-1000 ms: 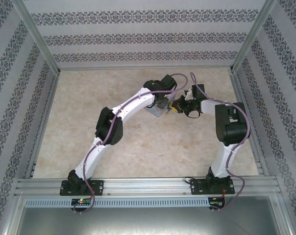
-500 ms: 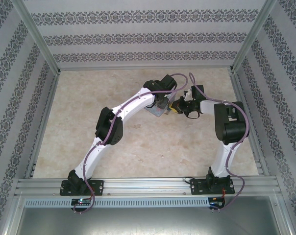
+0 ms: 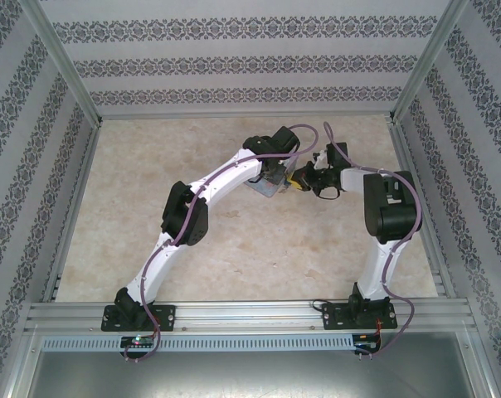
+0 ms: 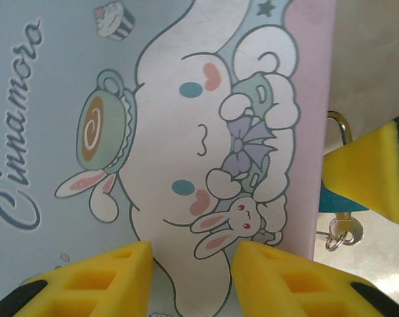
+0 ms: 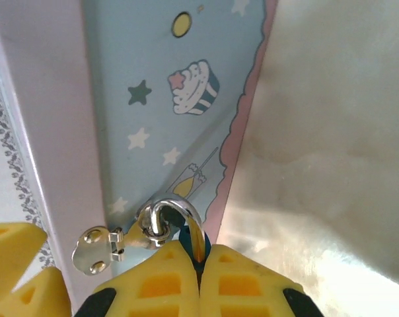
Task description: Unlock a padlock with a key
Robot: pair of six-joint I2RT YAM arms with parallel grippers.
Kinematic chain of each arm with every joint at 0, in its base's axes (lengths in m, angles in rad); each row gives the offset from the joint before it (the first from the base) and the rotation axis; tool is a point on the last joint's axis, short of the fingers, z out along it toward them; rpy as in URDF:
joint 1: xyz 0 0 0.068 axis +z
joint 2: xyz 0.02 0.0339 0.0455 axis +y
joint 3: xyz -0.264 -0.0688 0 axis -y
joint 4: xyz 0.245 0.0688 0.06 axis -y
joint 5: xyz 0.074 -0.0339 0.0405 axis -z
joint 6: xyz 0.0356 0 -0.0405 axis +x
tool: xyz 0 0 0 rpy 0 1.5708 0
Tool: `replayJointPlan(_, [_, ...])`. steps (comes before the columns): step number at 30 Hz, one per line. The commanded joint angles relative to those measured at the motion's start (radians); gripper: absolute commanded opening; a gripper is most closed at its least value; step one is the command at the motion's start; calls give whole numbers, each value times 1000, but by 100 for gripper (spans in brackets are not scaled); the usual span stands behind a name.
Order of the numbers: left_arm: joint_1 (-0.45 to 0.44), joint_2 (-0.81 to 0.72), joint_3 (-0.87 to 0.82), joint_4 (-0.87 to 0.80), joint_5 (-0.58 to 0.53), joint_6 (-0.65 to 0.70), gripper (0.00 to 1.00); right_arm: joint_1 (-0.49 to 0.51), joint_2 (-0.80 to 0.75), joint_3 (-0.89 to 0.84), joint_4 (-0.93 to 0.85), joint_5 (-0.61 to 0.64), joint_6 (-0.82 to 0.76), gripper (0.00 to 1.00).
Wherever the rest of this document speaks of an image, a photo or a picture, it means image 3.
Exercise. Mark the aluminium frame beam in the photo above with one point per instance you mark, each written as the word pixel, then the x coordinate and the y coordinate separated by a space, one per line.
pixel 484 369
pixel 20 369

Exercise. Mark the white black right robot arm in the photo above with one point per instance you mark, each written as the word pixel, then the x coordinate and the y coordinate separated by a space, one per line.
pixel 393 207

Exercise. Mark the aluminium side rail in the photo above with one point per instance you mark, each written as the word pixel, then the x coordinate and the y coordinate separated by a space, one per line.
pixel 420 232
pixel 74 207

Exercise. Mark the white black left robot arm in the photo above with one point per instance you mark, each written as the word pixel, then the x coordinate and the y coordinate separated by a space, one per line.
pixel 234 170

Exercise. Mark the long aluminium mounting rail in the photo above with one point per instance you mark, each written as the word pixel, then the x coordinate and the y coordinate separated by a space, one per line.
pixel 250 315

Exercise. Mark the aluminium corner post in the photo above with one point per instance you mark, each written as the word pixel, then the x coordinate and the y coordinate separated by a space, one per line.
pixel 64 62
pixel 429 62

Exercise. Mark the small green circuit board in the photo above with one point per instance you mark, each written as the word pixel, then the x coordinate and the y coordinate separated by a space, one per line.
pixel 137 341
pixel 366 340

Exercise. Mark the grey metal panel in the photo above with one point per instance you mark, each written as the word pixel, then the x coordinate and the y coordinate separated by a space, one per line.
pixel 250 377

